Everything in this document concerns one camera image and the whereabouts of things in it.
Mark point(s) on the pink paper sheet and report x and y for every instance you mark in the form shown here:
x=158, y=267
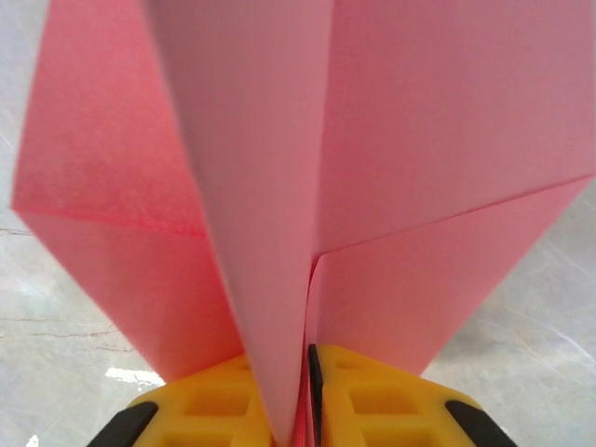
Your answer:
x=279, y=139

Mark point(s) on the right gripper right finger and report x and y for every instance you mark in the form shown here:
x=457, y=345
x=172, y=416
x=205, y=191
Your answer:
x=396, y=410

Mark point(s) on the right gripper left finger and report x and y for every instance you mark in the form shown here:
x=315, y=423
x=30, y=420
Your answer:
x=195, y=410

